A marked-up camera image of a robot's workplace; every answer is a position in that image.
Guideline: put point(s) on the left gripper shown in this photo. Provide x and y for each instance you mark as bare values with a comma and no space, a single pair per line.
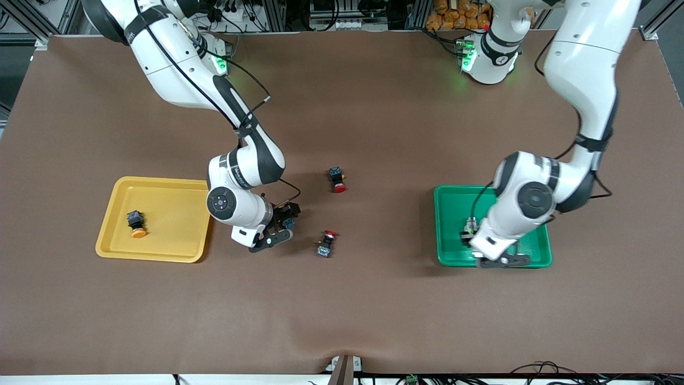
466,236

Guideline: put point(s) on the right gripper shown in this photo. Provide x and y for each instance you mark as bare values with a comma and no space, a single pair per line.
281,214

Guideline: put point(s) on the yellow push button switch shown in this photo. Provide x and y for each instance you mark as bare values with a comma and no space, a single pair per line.
134,219
289,222

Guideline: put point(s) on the green push button switch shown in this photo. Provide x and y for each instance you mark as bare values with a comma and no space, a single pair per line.
471,221

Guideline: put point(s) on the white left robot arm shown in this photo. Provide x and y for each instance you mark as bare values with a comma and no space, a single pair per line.
582,64

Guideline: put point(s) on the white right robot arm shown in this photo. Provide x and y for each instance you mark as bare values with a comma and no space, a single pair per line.
171,69

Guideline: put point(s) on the green plastic tray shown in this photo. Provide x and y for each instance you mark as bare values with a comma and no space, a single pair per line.
454,214

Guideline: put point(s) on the brown table cover mat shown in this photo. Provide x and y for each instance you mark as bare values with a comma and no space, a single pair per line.
342,310

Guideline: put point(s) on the yellow plastic tray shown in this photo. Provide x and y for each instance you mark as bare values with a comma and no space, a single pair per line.
171,235

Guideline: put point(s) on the small green connector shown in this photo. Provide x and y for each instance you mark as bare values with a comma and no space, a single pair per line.
411,379

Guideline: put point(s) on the white power strip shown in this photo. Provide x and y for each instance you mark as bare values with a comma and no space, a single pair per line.
342,24

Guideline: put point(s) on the orange packed bag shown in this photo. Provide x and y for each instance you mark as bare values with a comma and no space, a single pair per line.
454,16

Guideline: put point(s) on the red push button switch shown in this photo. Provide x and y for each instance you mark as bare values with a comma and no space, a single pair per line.
325,247
336,175

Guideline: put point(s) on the metal table edge bracket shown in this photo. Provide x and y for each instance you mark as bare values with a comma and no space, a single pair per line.
342,371

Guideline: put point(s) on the aluminium frame profile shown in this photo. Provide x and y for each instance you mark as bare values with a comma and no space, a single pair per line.
649,33
32,27

